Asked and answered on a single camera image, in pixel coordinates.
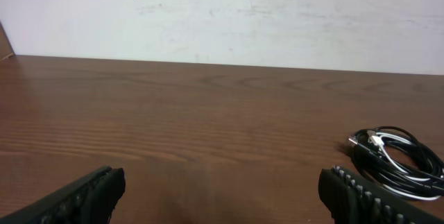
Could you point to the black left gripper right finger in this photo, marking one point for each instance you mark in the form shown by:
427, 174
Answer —
352, 199

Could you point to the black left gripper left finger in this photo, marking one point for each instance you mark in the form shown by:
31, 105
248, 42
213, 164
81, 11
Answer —
90, 199

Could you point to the wooden side panel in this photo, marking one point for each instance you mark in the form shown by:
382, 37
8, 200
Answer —
6, 50

